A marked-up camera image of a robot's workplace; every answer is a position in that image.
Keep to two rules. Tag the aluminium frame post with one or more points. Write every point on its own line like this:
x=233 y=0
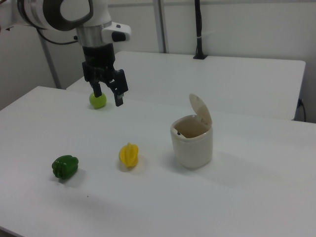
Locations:
x=161 y=24
x=50 y=61

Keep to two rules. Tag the dark green toy bell pepper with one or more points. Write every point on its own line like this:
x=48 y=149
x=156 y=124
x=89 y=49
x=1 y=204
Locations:
x=65 y=166

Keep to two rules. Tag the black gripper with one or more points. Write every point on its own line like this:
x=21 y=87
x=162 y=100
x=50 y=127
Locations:
x=98 y=59

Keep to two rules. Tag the light green toy apple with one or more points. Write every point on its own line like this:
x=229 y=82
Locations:
x=98 y=103

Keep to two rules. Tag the black camera stand pole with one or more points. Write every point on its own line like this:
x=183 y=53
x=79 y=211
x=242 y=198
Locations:
x=199 y=24

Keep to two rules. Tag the cream garbage bin with lid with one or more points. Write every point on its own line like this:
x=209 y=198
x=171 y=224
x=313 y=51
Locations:
x=191 y=148

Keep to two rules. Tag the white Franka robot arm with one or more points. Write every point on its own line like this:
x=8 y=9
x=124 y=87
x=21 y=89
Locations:
x=98 y=10

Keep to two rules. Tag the yellow toy starfruit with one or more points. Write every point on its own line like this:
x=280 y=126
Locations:
x=129 y=155

